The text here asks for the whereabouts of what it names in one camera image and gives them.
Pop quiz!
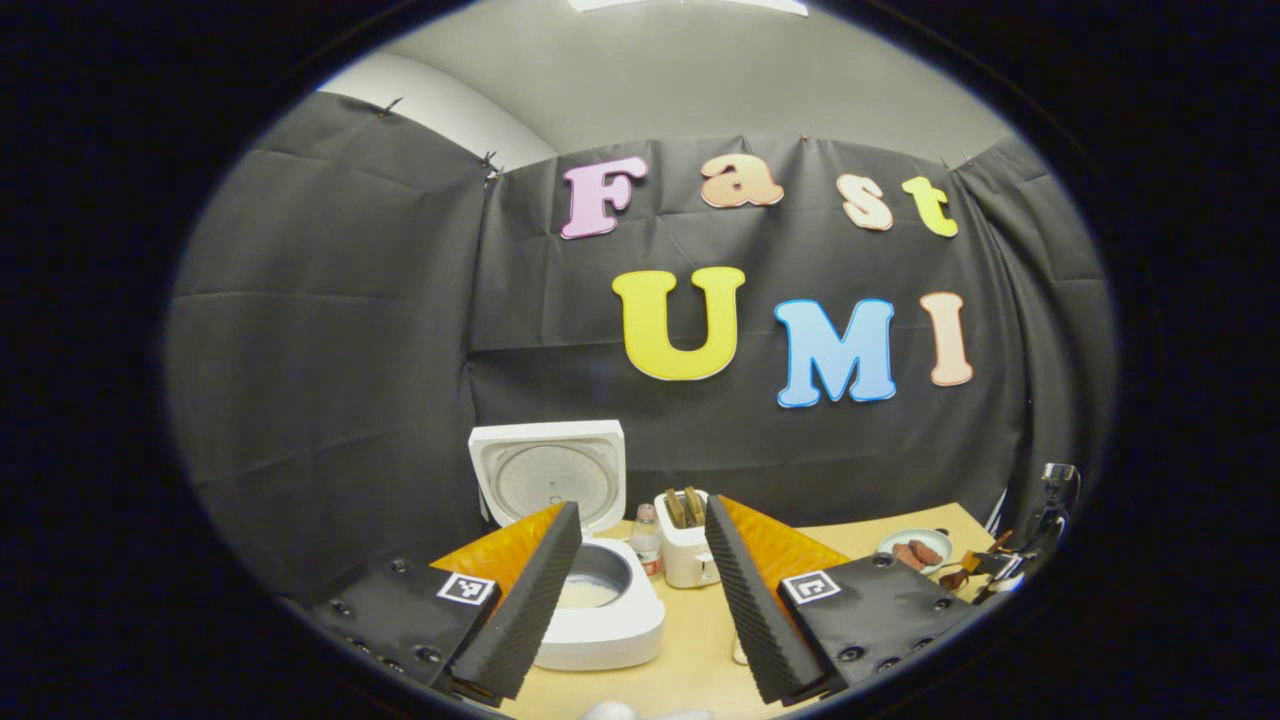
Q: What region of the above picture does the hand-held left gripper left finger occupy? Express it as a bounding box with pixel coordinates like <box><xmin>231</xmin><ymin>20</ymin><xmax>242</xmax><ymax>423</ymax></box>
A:
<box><xmin>305</xmin><ymin>500</ymin><xmax>584</xmax><ymax>701</ymax></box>

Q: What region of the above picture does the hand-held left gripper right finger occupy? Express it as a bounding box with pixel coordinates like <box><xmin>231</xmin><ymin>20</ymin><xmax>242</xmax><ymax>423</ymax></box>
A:
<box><xmin>705</xmin><ymin>494</ymin><xmax>986</xmax><ymax>706</ymax></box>

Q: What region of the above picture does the white rice cooker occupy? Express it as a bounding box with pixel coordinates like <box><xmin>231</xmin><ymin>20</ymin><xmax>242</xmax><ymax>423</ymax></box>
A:
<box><xmin>468</xmin><ymin>420</ymin><xmax>666</xmax><ymax>671</ymax></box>

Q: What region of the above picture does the pale green plate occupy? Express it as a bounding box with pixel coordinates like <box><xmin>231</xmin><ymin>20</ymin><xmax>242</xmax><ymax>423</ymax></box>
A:
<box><xmin>878</xmin><ymin>528</ymin><xmax>954</xmax><ymax>576</ymax></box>

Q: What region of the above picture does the white toaster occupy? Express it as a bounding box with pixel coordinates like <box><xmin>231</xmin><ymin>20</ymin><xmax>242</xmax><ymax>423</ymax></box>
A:
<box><xmin>655</xmin><ymin>488</ymin><xmax>721</xmax><ymax>589</ymax></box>

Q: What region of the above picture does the clear plastic bottle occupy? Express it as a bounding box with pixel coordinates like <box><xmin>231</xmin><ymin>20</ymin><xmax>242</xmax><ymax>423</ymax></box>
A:
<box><xmin>632</xmin><ymin>503</ymin><xmax>663</xmax><ymax>576</ymax></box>

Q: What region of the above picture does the black backdrop cloth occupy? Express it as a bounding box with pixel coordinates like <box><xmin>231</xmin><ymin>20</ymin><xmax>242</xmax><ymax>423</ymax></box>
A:
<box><xmin>165</xmin><ymin>92</ymin><xmax>1116</xmax><ymax>601</ymax></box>

